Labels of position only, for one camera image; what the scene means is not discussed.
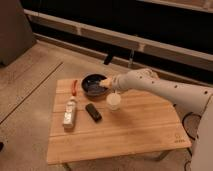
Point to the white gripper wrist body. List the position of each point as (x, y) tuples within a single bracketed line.
[(110, 82)]

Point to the dark ceramic bowl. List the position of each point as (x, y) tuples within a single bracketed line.
[(91, 87)]

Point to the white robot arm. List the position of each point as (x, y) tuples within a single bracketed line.
[(197, 99)]

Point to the white plastic cup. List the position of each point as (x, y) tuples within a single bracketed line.
[(113, 101)]

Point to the black rectangular block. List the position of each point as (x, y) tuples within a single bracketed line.
[(93, 112)]

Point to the orange carrot toy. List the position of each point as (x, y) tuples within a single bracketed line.
[(73, 88)]

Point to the wooden table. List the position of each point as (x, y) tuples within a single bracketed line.
[(143, 123)]

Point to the grey cabinet corner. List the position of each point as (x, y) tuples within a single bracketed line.
[(16, 36)]

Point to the white shelf rail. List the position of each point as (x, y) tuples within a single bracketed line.
[(155, 48)]

